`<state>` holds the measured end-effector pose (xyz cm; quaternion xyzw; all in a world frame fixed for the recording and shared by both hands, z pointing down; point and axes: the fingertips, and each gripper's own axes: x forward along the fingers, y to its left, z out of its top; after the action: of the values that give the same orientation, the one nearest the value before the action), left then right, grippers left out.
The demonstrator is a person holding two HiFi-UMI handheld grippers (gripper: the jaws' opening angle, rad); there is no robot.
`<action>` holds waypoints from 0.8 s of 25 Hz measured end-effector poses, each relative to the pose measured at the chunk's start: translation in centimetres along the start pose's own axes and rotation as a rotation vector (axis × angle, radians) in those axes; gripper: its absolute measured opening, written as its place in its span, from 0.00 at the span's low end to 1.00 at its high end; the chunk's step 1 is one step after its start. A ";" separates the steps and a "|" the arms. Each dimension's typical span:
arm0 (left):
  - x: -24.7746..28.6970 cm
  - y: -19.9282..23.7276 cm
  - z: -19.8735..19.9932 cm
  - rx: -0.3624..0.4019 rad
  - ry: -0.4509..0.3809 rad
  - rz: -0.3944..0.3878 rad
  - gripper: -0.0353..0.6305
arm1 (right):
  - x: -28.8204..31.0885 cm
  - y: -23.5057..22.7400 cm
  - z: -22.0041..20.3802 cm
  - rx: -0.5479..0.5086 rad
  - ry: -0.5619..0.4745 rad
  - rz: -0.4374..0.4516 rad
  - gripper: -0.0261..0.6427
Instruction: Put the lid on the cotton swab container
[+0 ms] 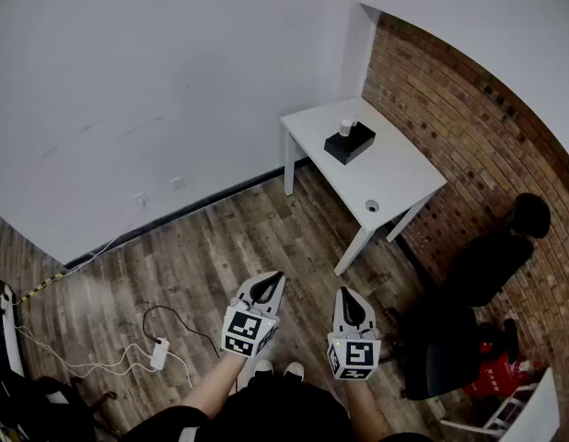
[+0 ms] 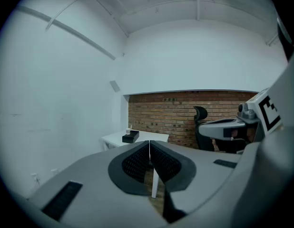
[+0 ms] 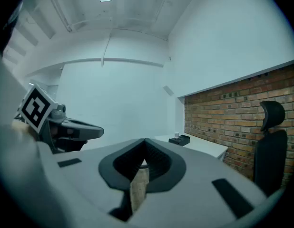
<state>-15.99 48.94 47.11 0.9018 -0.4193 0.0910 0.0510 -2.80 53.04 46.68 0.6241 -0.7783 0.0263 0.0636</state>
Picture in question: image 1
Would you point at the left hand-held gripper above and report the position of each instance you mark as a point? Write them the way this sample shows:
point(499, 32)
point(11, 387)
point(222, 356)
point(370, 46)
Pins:
point(247, 329)

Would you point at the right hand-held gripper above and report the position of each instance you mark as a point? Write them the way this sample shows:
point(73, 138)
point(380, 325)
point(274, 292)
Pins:
point(356, 355)

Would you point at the small white cylinder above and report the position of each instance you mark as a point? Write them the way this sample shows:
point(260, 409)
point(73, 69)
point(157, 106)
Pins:
point(345, 128)

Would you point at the person's right forearm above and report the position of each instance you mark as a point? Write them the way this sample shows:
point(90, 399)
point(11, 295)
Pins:
point(365, 408)

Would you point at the person's left forearm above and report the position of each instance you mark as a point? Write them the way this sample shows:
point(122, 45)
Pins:
point(211, 385)

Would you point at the person's left white shoe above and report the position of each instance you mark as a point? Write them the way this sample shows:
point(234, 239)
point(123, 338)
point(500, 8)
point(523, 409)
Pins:
point(263, 366)

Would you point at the person's white shoe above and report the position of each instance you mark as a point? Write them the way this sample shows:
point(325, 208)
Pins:
point(294, 369)
point(263, 366)

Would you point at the person's right white shoe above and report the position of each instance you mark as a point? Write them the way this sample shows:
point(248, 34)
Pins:
point(294, 369)

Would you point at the person's black clothing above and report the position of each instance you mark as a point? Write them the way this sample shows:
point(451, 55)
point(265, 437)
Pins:
point(289, 412)

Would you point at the black office chair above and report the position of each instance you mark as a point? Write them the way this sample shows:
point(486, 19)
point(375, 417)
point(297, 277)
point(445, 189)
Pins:
point(487, 265)

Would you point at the white table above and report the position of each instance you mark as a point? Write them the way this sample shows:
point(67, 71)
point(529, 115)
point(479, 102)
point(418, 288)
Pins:
point(395, 173)

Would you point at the red fire extinguisher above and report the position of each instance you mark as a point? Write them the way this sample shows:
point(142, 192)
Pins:
point(491, 376)

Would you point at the black rectangular box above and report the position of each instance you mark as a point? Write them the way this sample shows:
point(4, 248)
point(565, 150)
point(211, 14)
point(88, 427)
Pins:
point(351, 145)

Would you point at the white desk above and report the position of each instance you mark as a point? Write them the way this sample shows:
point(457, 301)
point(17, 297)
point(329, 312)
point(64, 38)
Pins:
point(540, 412)

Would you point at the yellow black striped tape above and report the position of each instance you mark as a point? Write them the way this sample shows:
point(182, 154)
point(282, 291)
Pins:
point(40, 288)

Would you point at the black swivel chair base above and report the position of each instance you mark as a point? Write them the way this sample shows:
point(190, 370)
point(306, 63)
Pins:
point(49, 396)

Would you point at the white stand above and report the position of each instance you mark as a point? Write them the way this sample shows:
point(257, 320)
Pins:
point(8, 334)

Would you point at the white wall socket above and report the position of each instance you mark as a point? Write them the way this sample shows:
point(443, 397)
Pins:
point(176, 183)
point(139, 198)

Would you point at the white metal frame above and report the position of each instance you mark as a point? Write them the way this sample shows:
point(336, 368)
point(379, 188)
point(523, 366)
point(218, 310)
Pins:
point(501, 412)

